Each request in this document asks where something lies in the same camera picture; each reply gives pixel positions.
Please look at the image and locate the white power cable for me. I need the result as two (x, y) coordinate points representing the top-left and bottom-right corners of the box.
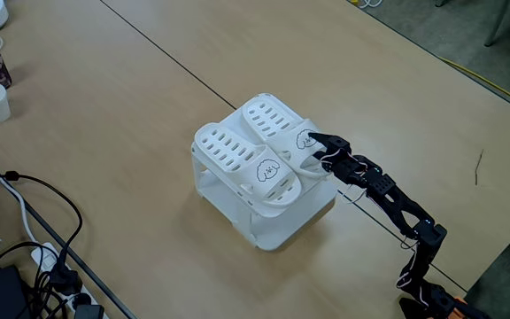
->
(0, 145), (39, 249)

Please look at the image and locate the grey chair leg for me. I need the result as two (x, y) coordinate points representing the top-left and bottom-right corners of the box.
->
(483, 0), (510, 48)

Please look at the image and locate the black power brick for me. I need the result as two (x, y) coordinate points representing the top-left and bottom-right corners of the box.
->
(0, 264), (30, 319)

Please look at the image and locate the thin dark twig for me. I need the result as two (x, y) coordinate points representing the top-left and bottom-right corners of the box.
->
(475, 149), (485, 186)

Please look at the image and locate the black plug-in adapter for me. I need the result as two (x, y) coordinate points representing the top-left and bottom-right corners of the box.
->
(73, 303), (105, 319)

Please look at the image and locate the white shoe rack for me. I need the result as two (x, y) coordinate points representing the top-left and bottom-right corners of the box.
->
(190, 92), (345, 252)

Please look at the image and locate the yellow cable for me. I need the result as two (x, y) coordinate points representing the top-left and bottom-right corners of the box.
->
(438, 56), (510, 103)

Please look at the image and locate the white power strip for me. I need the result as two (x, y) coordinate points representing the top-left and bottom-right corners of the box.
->
(30, 242), (110, 319)

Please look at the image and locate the white slipper with dog print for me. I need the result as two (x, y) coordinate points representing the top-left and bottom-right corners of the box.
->
(192, 122), (304, 209)
(241, 95), (334, 179)

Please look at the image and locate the black power plug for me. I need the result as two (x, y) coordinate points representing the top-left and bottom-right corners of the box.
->
(49, 264), (83, 296)

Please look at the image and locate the black cable with connector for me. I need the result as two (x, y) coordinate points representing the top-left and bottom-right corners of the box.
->
(0, 170), (83, 284)

